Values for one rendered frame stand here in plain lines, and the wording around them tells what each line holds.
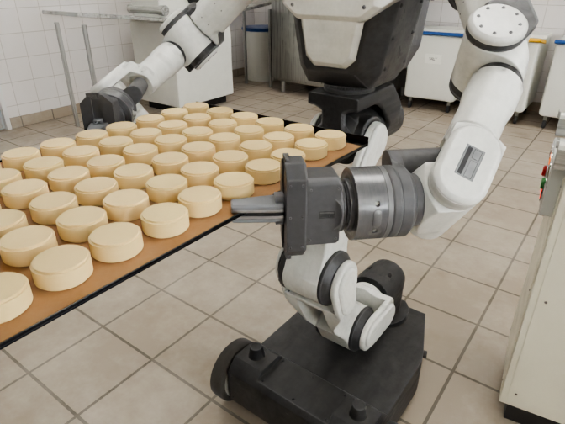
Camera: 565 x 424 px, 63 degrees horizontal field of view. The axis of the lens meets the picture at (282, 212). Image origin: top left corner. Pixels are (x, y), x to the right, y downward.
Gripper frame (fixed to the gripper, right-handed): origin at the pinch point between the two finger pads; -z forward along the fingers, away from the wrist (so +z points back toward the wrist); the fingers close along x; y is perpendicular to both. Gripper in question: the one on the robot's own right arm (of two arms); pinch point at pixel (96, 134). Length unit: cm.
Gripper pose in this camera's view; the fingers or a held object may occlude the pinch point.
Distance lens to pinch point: 87.8
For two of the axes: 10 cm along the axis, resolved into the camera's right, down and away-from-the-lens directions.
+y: 9.9, -0.5, 1.3
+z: -1.4, -4.5, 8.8
